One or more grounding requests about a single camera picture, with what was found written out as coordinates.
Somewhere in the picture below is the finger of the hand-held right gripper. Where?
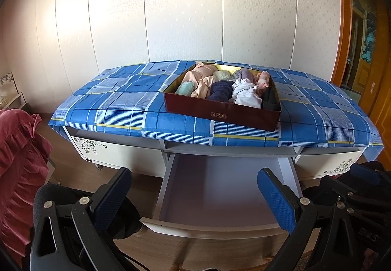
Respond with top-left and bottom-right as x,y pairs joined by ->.
324,176 -> 385,213
350,163 -> 385,188

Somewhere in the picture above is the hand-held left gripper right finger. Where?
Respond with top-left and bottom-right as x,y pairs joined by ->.
257,167 -> 361,271

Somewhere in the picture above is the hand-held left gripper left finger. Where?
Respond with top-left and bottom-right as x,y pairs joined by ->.
31,167 -> 132,271

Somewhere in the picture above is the black sock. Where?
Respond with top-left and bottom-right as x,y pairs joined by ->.
261,88 -> 282,111

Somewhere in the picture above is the maroon tin box gold inside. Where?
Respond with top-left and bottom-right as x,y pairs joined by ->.
163,60 -> 282,131

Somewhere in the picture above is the white sock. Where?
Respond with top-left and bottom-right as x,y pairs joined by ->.
232,82 -> 263,108

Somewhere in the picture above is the pale pink cuffed sock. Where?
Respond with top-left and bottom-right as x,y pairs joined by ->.
255,71 -> 272,96

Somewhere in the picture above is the navy sock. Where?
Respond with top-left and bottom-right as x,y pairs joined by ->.
209,80 -> 242,104

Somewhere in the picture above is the light teal sock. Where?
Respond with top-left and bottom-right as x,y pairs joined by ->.
175,81 -> 196,96

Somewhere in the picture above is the peach pink sock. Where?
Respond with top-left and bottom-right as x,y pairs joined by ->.
183,63 -> 218,88

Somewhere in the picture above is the blue plaid cloth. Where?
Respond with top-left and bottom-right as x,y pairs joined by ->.
49,60 -> 385,149

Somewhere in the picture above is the red ruffled cloth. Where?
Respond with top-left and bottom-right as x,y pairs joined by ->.
0,108 -> 54,259

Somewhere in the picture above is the wooden door with blue glass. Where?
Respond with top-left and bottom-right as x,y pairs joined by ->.
345,0 -> 383,97

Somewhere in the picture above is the white floral side furniture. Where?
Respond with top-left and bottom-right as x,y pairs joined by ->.
0,69 -> 31,113

